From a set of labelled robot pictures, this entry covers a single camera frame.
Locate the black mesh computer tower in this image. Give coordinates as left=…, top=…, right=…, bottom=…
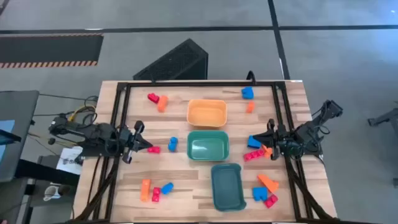
left=132, top=38, right=209, bottom=81

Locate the black chair base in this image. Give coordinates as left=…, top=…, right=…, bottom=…
left=368, top=107, right=398, bottom=127

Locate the white mug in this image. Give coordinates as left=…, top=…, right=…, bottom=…
left=43, top=185, right=62, bottom=202

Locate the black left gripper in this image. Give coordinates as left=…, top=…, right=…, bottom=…
left=118, top=120, right=154, bottom=165

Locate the yellow cable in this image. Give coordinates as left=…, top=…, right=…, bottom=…
left=67, top=105, right=96, bottom=123

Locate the black hazard-striped floor mat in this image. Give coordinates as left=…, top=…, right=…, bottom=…
left=0, top=33, right=104, bottom=68

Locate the orange plastic bin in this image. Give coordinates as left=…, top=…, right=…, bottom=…
left=186, top=99, right=228, bottom=128

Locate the blue screen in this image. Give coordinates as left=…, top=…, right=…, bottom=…
left=0, top=119, right=16, bottom=159

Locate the green plastic bin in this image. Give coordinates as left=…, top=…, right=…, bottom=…
left=187, top=130, right=230, bottom=162

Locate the black aluminium table frame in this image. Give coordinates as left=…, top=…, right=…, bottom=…
left=73, top=80, right=340, bottom=223

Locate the dark teal plastic bin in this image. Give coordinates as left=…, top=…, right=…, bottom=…
left=211, top=162, right=247, bottom=212

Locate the white printed paper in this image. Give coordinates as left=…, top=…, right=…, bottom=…
left=56, top=146, right=83, bottom=175

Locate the long orange toy block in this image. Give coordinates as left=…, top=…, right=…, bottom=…
left=157, top=95, right=169, bottom=113
left=140, top=179, right=152, bottom=202

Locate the orange wedge toy block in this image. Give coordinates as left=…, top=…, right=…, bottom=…
left=257, top=174, right=280, bottom=194

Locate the long red toy block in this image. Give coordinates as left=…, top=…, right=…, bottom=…
left=243, top=149, right=265, bottom=162

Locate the grey desk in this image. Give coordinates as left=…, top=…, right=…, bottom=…
left=0, top=90, right=40, bottom=183

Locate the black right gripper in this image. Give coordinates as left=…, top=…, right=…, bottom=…
left=252, top=118, right=294, bottom=161

